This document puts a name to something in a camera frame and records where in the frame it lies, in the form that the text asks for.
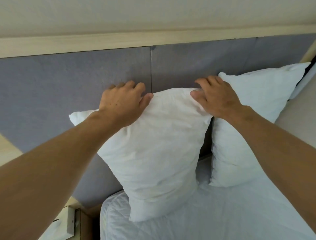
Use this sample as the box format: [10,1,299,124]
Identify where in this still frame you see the white tissue box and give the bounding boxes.
[37,206,82,240]

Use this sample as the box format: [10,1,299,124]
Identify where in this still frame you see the white pillow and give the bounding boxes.
[68,88,214,222]
[208,62,311,188]

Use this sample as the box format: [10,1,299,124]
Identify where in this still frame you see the person's right hand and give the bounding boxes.
[190,75,250,122]

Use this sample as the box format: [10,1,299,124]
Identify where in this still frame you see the grey padded wood-framed headboard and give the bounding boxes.
[0,24,316,218]

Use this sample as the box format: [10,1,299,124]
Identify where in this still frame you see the person's left forearm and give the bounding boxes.
[0,110,124,240]

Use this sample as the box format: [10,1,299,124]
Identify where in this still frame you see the wooden bedside table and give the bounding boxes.
[74,209,100,240]

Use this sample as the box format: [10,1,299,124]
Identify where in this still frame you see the person's right forearm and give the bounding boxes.
[229,106,316,232]

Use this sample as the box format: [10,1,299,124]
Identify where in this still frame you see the person's left hand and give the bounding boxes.
[98,80,154,129]

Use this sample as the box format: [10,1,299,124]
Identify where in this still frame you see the black and white wall lamp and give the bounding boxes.
[287,55,316,101]

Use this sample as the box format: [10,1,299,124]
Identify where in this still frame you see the white quilted mattress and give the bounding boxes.
[100,153,316,240]

